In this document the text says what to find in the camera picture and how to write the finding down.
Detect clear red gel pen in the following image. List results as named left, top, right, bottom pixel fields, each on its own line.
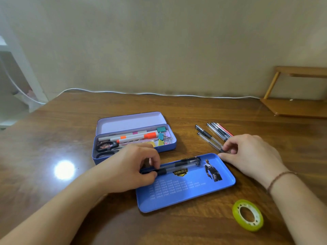
left=216, top=122, right=234, bottom=137

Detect brown cord bracelet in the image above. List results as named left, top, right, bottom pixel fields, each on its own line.
left=267, top=171, right=298, bottom=196

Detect white marker with orange band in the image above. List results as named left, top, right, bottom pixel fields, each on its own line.
left=116, top=132, right=159, bottom=144

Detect wooden desk shelf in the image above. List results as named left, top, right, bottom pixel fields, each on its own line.
left=260, top=66, right=327, bottom=119

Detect blue printed tin tray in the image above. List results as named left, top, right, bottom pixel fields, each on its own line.
left=136, top=153, right=236, bottom=214

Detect white marker with pink band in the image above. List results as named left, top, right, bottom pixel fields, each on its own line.
left=98, top=130, right=147, bottom=142

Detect person's right forearm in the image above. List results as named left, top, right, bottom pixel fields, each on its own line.
left=267, top=171, right=327, bottom=245

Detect person's left hand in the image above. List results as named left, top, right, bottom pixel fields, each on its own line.
left=98, top=143, right=161, bottom=195

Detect person's right hand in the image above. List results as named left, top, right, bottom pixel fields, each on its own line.
left=218, top=134, right=290, bottom=188

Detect clear black gel pen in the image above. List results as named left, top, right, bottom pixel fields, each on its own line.
left=197, top=132, right=226, bottom=153
left=206, top=123, right=229, bottom=141
left=176, top=157, right=201, bottom=164
left=195, top=125, right=223, bottom=148
left=211, top=122, right=231, bottom=138
left=140, top=161, right=201, bottom=175

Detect white shelf unit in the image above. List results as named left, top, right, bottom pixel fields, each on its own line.
left=0, top=36, right=49, bottom=129

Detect yellow-green tape roll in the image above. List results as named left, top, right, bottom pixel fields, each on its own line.
left=232, top=199, right=264, bottom=232

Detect person's left forearm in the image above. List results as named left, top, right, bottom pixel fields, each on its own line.
left=0, top=163, right=109, bottom=245

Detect black scissors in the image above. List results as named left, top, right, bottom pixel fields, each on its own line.
left=96, top=140, right=123, bottom=159

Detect white cable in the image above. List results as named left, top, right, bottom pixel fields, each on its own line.
left=0, top=56, right=261, bottom=105

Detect blue tin pencil case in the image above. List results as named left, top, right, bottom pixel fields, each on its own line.
left=92, top=111, right=177, bottom=165

